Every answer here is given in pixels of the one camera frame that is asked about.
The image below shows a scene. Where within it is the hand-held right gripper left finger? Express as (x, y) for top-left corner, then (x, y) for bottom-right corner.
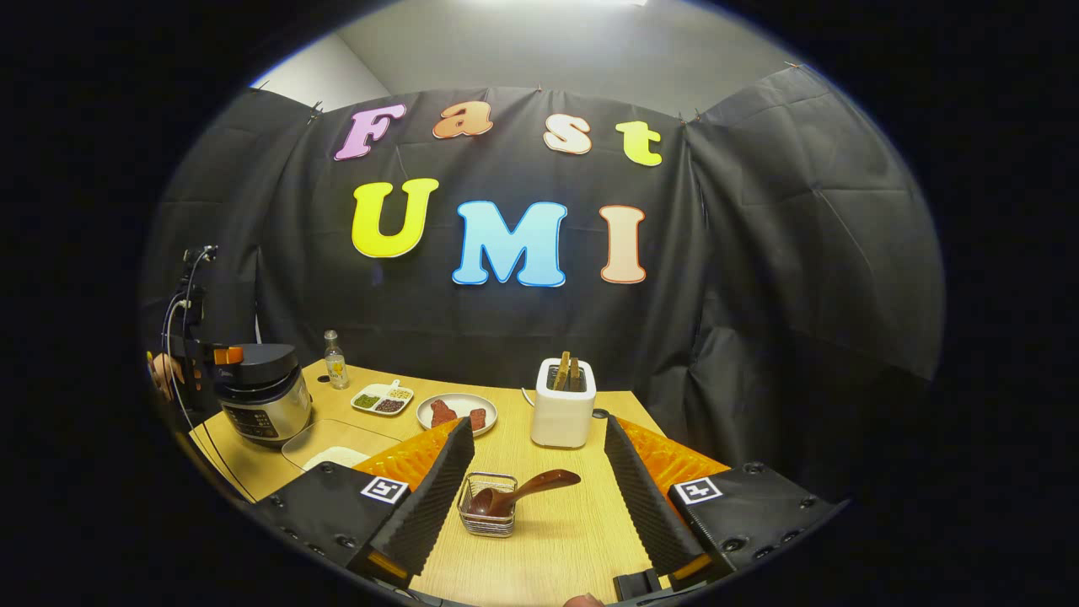
(253, 416), (475, 589)

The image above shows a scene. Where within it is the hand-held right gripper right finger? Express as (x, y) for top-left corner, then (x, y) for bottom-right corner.
(604, 415), (844, 591)

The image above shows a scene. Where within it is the metal wire chopstick holder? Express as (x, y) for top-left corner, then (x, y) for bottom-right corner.
(458, 471), (518, 539)

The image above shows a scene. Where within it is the silver black rice cooker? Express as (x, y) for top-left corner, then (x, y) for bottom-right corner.
(212, 343), (313, 446)

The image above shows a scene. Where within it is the brown wooden spoon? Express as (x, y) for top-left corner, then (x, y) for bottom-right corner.
(468, 470), (582, 518)

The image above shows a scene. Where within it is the clear rice container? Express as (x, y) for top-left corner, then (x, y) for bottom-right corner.
(281, 419), (401, 473)

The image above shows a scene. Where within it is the white round plate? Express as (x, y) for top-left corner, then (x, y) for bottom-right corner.
(416, 393), (498, 437)

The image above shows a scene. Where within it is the small glass bottle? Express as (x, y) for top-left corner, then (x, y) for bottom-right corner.
(325, 330), (350, 390)

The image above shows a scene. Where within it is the white toaster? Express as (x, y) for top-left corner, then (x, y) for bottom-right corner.
(530, 357), (598, 449)

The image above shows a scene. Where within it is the white divided bean dish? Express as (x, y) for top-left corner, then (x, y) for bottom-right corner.
(350, 379), (415, 416)

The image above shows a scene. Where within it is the black backdrop cloth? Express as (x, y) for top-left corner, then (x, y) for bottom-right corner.
(139, 63), (945, 498)

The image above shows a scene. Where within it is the thin grey cable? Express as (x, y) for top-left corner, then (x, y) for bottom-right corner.
(163, 247), (247, 500)

